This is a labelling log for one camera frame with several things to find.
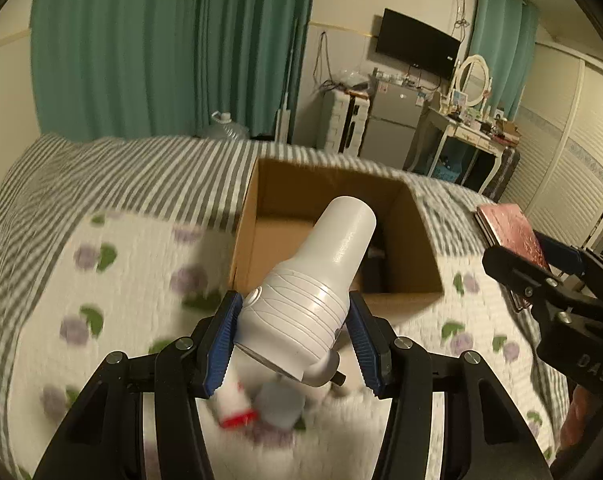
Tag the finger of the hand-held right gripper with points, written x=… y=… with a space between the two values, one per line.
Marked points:
x=524 y=275
x=561 y=252

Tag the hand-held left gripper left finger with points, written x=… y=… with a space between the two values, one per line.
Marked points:
x=224 y=341

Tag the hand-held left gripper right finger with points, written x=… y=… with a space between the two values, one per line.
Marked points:
x=363 y=351

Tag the red notebook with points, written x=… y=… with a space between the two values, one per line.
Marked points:
x=514 y=235

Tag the white hair dryer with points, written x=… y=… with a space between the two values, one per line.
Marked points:
x=309 y=290

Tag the cardboard box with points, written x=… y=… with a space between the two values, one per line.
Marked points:
x=286 y=240

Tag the person's right forearm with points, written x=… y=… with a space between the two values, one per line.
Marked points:
x=584 y=425

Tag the white bottle with red cap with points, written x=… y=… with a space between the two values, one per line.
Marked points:
x=236 y=400

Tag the grey round container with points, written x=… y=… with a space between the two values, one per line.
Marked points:
x=280 y=405

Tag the dark object in box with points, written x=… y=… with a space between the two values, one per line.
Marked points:
x=376 y=252

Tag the white louvered wardrobe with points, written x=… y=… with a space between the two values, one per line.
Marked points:
x=576 y=150

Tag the white dressing table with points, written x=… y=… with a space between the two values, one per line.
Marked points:
x=461 y=132

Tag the white oval vanity mirror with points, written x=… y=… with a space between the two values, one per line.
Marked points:
x=472 y=80

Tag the grey refrigerator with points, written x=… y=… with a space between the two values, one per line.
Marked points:
x=389 y=120

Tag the clear water jug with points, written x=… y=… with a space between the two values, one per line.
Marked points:
x=224 y=127

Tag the green curtain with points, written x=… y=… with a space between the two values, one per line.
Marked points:
x=501 y=45
x=171 y=45

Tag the white foam box stack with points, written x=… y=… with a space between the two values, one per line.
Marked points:
x=346 y=120

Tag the black wall television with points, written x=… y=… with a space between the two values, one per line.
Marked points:
x=416 y=45

